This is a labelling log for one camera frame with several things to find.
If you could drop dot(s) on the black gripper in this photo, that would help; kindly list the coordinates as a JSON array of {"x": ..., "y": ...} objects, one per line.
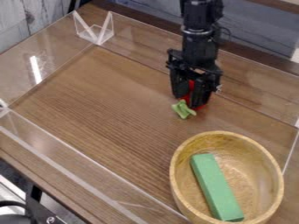
[{"x": 183, "y": 71}]

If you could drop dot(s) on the red toy strawberry green stem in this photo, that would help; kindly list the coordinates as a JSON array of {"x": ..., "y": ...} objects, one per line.
[{"x": 182, "y": 107}]

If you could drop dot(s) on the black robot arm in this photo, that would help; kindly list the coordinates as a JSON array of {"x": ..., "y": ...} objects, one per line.
[{"x": 200, "y": 31}]

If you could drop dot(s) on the green rectangular block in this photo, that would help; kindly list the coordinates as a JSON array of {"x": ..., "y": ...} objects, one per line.
[{"x": 222, "y": 201}]

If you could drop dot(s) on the wooden bowl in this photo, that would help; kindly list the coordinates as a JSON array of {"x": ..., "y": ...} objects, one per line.
[{"x": 251, "y": 171}]

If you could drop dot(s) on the black metal stand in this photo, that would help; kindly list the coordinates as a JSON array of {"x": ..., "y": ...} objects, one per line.
[{"x": 40, "y": 215}]

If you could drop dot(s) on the clear acrylic enclosure wall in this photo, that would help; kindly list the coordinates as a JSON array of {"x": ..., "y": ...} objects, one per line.
[{"x": 87, "y": 126}]

